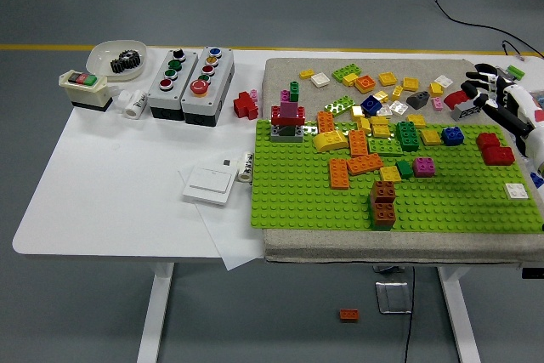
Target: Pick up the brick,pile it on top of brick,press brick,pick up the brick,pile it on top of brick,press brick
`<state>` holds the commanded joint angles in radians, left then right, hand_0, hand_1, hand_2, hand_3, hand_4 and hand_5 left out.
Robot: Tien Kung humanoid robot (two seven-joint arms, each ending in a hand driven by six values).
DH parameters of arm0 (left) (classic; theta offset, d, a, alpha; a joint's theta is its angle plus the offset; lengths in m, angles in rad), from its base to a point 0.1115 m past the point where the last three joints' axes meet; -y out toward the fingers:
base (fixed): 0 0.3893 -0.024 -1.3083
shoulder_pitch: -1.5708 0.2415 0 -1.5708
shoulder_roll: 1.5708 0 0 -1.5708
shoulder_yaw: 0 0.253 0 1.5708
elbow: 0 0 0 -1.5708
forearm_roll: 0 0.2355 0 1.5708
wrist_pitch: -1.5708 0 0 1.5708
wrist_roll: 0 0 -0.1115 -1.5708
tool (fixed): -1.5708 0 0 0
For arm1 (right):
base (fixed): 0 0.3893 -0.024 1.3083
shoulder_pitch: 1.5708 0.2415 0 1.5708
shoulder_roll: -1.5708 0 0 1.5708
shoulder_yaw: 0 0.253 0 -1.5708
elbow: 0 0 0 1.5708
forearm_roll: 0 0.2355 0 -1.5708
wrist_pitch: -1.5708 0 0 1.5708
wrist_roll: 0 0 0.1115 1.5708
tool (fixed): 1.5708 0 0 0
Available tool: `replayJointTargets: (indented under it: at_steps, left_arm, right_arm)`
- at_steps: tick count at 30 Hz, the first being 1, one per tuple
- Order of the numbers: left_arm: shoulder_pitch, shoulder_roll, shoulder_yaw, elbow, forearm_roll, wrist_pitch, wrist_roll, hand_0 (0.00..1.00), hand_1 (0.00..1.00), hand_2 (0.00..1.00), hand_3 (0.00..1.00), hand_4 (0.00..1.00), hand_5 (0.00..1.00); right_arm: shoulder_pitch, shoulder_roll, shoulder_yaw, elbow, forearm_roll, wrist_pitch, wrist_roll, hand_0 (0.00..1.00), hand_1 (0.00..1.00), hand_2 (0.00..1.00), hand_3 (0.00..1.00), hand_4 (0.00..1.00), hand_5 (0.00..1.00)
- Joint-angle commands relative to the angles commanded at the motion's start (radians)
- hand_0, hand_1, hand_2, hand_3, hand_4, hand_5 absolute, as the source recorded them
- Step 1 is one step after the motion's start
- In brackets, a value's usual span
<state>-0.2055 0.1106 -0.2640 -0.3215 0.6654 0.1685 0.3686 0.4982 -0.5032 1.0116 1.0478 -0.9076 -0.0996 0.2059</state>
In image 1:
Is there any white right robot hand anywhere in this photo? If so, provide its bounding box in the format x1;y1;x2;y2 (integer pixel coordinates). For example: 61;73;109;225
462;62;544;173

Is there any grey long brick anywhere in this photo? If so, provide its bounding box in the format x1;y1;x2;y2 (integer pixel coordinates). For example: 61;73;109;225
450;101;485;122

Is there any blue square brick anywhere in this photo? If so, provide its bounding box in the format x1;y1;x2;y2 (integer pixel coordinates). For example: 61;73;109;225
441;126;466;146

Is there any dark green long brick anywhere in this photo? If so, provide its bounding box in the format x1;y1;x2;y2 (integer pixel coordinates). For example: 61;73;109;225
395;121;421;153

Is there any brown square brick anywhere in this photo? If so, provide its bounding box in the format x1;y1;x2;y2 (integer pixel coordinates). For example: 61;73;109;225
369;180;397;205
372;201;397;227

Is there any orange small brick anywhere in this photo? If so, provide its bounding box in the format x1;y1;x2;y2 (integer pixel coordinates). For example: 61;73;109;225
354;75;378;95

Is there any green studded baseplate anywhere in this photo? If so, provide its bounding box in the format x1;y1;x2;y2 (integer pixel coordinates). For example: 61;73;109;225
249;119;544;233

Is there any red square brick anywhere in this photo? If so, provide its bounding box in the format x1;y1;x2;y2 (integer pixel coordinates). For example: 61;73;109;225
475;132;502;150

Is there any red long brick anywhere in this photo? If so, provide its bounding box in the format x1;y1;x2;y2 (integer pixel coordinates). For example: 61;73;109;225
483;145;516;167

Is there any red rounded brick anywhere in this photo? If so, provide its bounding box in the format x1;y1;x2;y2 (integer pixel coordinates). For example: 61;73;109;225
444;89;471;109

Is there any white square brick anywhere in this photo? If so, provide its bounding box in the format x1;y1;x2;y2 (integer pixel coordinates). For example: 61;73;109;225
504;183;530;201

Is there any dark grey slope brick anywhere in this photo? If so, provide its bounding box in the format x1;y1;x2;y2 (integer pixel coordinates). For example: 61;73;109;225
406;90;430;110

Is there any lime long brick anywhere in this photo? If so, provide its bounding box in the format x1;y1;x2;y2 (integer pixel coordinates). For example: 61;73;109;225
367;138;404;157
331;64;363;83
323;94;357;117

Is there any blue brick with circle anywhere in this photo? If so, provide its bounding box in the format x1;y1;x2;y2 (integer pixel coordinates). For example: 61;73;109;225
360;94;383;116

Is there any narrow yellow brick stack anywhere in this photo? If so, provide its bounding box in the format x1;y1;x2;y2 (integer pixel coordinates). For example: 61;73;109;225
350;105;371;133

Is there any orange long brick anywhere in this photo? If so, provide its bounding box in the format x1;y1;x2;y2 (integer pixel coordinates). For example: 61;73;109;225
329;157;352;190
346;152;385;176
347;128;370;158
315;111;337;134

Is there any yellow curved brick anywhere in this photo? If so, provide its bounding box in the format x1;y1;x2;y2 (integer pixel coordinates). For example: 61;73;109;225
312;129;349;153

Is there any grey tower base brick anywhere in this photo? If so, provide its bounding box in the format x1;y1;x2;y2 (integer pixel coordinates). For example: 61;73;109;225
269;123;305;144

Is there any red tower brick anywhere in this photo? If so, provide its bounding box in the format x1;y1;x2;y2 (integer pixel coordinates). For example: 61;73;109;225
270;105;306;127

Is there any red brick cluster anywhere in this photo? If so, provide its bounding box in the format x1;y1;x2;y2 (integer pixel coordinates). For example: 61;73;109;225
232;91;259;121

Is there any white table leg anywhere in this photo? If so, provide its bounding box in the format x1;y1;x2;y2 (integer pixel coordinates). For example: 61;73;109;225
136;261;175;363
437;266;481;363

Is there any metal floor plate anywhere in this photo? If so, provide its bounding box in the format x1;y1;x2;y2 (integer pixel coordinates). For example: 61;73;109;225
375;281;413;315

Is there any white labelled tube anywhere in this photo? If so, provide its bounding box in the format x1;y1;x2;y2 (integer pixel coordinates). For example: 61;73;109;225
237;150;255;183

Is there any grey emergency stop control box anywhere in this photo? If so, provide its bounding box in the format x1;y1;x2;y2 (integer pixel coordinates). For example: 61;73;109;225
181;46;235;127

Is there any white paper sheet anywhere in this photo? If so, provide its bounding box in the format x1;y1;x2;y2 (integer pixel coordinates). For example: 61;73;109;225
177;162;265;271

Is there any grey four-button control box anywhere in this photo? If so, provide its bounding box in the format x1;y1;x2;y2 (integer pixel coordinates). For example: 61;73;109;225
147;48;200;121

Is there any white pipe fitting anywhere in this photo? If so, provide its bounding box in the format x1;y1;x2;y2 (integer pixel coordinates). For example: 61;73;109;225
110;87;149;119

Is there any black gear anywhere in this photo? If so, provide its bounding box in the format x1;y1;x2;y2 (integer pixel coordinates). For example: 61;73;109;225
110;49;143;74

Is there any white bowl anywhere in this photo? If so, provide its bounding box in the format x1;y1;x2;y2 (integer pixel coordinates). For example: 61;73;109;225
86;39;149;82

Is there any black floor cable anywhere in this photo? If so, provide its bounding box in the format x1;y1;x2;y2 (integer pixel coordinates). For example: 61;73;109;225
422;0;544;60

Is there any black hanging cable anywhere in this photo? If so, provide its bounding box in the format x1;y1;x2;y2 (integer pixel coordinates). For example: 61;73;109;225
402;267;417;363

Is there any white wall switch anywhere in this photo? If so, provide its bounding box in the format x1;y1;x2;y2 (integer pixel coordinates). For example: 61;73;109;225
182;165;239;207

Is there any cream red-green switch box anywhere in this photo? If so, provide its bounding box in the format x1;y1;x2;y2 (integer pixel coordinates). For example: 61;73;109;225
58;69;114;112

